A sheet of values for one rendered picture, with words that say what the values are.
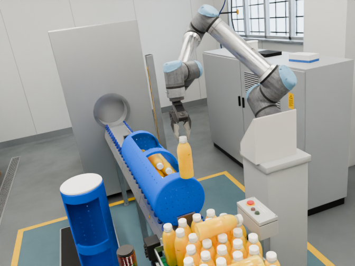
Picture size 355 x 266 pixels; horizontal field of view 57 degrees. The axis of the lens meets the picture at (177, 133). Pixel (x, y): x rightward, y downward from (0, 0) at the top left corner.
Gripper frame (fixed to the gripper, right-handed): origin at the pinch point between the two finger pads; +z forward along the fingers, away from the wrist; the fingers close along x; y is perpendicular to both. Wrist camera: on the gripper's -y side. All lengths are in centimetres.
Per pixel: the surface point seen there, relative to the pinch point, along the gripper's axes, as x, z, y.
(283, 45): -246, -31, 299
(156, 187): 15.2, 25.4, 8.1
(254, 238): -15, 38, -38
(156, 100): -16, -1, 145
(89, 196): 52, 41, 55
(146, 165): 15.7, 21.0, 33.9
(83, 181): 55, 35, 70
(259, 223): -23, 38, -29
